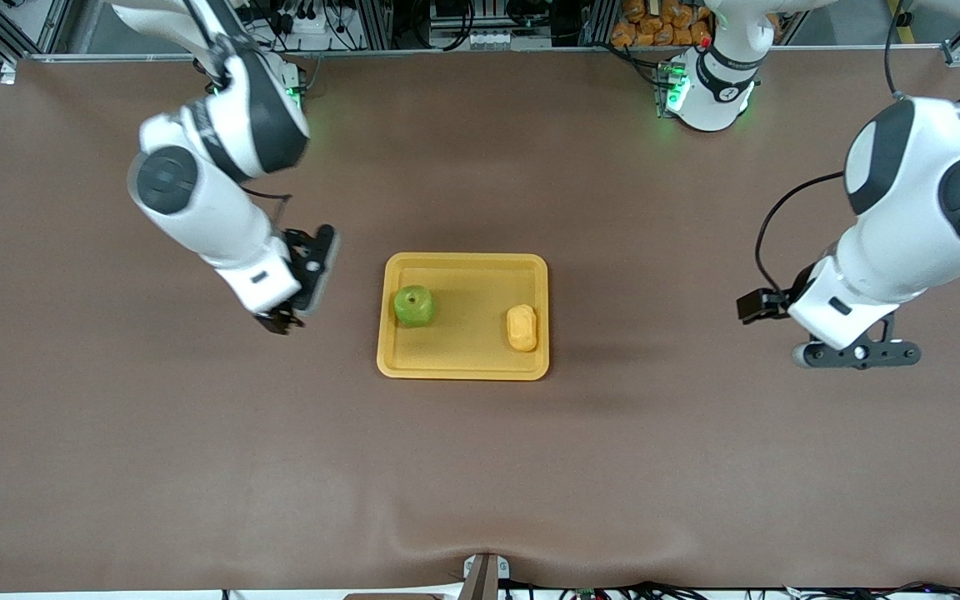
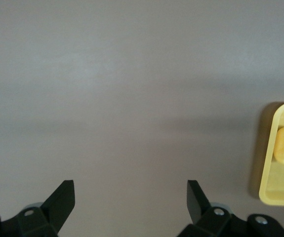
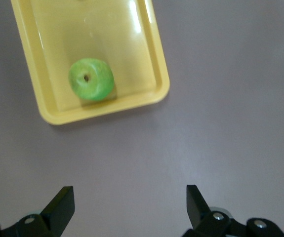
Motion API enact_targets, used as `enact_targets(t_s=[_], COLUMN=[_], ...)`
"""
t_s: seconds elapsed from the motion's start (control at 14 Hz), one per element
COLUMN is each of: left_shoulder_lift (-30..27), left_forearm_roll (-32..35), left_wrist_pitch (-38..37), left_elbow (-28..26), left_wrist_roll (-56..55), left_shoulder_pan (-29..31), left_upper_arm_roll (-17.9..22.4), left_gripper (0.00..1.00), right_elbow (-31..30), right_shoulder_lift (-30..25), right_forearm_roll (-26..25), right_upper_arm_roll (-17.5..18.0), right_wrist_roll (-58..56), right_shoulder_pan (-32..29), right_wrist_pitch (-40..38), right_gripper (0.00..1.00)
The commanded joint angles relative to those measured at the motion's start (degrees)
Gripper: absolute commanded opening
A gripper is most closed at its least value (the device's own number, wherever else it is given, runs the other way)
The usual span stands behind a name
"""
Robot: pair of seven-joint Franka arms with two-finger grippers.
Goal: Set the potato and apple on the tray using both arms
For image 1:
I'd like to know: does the metal clamp bracket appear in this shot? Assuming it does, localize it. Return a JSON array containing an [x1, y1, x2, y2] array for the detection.
[[462, 552, 511, 600]]

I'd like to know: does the silver table edge rail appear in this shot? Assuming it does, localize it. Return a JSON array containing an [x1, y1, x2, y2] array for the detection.
[[30, 45, 948, 63]]

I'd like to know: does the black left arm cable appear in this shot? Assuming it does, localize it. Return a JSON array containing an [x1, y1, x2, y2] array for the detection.
[[753, 0, 960, 298]]

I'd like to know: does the white power strip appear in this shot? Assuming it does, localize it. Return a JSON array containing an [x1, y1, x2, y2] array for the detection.
[[284, 17, 341, 53]]

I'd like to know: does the brown table cover mat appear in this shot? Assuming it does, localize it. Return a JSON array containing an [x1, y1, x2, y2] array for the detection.
[[0, 48, 960, 594]]

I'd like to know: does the yellow potato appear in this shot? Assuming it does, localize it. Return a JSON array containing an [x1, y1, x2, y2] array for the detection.
[[506, 304, 538, 353]]

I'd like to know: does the aluminium frame post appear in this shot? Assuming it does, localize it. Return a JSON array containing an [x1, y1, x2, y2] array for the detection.
[[580, 0, 616, 48], [355, 0, 394, 51]]

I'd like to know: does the green apple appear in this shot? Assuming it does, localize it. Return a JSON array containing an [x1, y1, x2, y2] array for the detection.
[[393, 285, 436, 328]]

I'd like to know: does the yellow plastic tray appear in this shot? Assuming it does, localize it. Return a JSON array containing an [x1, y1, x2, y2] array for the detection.
[[377, 252, 550, 382]]

